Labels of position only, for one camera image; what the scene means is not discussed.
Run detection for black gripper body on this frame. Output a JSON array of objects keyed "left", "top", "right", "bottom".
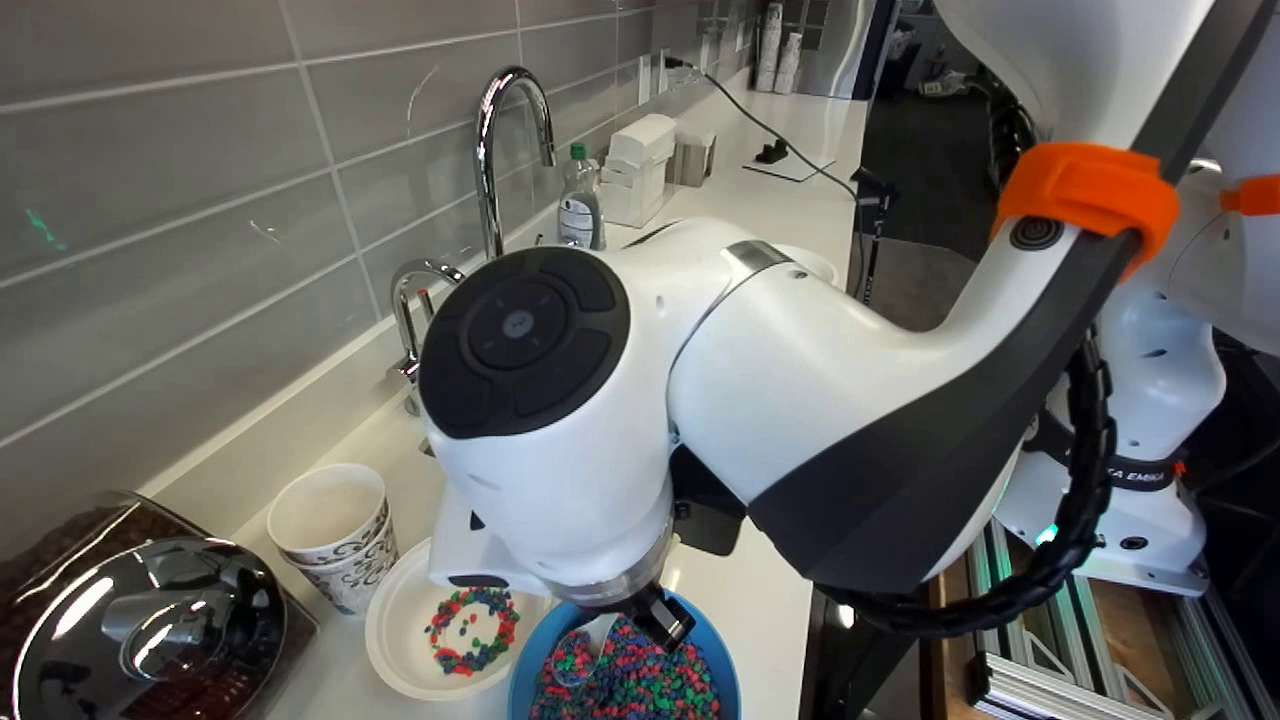
[{"left": 592, "top": 579, "right": 698, "bottom": 656}]

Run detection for blue bowl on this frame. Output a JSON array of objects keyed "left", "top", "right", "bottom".
[{"left": 504, "top": 593, "right": 743, "bottom": 720}]

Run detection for colourful beads in blue bowl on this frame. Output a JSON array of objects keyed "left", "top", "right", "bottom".
[{"left": 532, "top": 611, "right": 733, "bottom": 720}]

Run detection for colourful beads in white bowl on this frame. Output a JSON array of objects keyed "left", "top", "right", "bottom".
[{"left": 424, "top": 579, "right": 528, "bottom": 680}]

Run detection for white bowl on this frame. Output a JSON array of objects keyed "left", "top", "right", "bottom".
[{"left": 361, "top": 538, "right": 556, "bottom": 709}]

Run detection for patterned paper cup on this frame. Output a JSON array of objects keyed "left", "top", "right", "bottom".
[{"left": 264, "top": 462, "right": 404, "bottom": 620}]

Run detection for soap bottle with green cap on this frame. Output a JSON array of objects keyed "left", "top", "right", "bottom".
[{"left": 556, "top": 140, "right": 607, "bottom": 252}]

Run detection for tall chrome faucet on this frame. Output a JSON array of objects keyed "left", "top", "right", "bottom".
[{"left": 472, "top": 63, "right": 558, "bottom": 265}]

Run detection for black cable bundle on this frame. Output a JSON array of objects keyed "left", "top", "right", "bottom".
[{"left": 743, "top": 224, "right": 1151, "bottom": 637}]

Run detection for wide orange strap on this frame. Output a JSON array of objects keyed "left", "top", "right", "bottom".
[{"left": 995, "top": 135, "right": 1183, "bottom": 265}]

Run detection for narrow orange strap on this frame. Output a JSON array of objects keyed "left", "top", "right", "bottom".
[{"left": 1217, "top": 173, "right": 1280, "bottom": 222}]

